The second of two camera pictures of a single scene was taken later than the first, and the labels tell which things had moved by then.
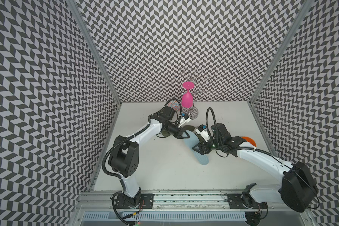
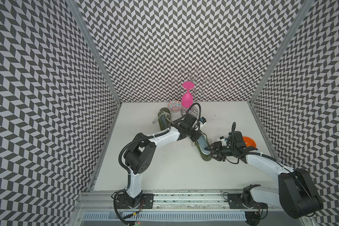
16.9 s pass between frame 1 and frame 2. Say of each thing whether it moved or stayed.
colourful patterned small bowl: stayed
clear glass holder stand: stayed
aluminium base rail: stayed
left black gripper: moved
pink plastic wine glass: stayed
